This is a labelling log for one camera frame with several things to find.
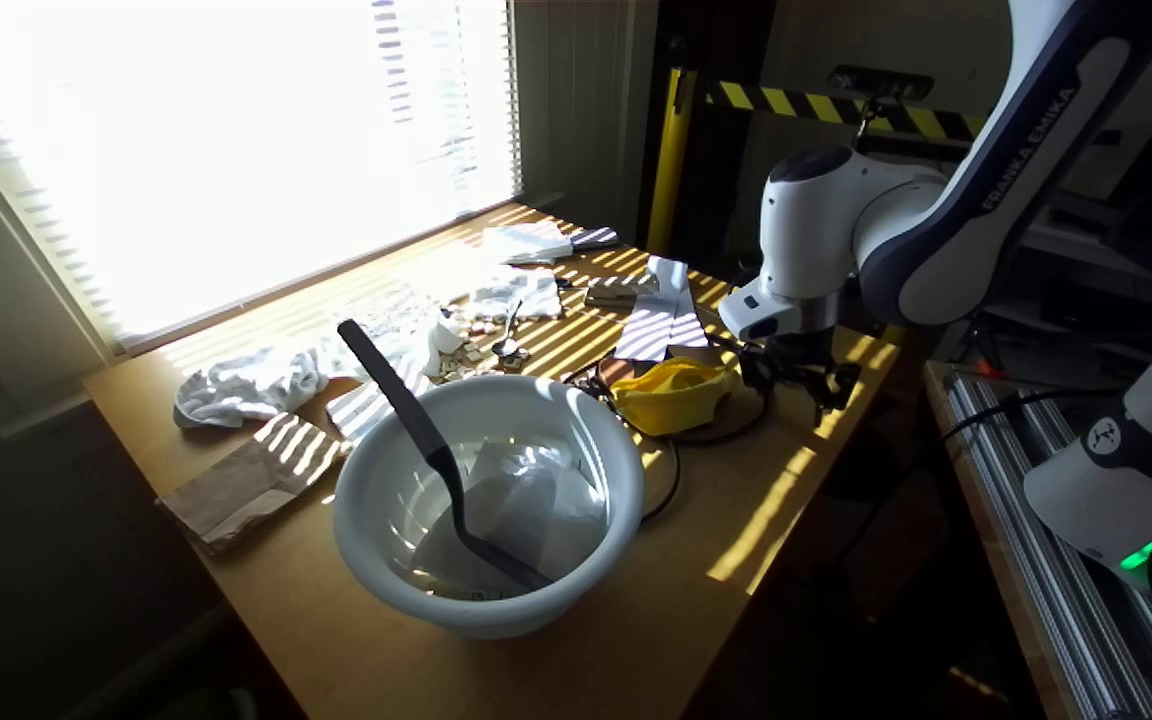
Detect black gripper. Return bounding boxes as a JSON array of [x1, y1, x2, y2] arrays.
[[736, 331, 861, 409]]

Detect black cable loop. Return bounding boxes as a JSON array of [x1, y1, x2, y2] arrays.
[[632, 330, 781, 528]]

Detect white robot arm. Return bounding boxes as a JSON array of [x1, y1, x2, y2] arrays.
[[719, 0, 1152, 596]]

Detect yellow tape measure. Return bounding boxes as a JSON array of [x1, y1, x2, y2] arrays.
[[611, 357, 730, 436]]

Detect striped grey cloth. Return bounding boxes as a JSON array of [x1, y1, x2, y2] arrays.
[[611, 255, 709, 364]]

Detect white plastic bowl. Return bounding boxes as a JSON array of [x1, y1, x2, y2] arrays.
[[331, 377, 645, 639]]

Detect yellow black safety barrier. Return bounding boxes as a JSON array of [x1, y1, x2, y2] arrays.
[[645, 65, 984, 251]]

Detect white cloth near window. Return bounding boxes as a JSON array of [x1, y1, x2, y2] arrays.
[[483, 222, 620, 267]]

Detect white paper in bowl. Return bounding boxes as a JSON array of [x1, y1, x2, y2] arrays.
[[413, 440, 609, 600]]

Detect black plastic spatula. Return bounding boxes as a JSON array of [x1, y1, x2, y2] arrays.
[[336, 319, 543, 589]]

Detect white crumpled cloth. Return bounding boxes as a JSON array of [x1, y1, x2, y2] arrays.
[[173, 349, 331, 427]]

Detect brown paper napkin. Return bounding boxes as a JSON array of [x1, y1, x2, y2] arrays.
[[165, 412, 343, 550]]

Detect white window blinds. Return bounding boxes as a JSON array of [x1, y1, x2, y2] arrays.
[[0, 0, 519, 349]]

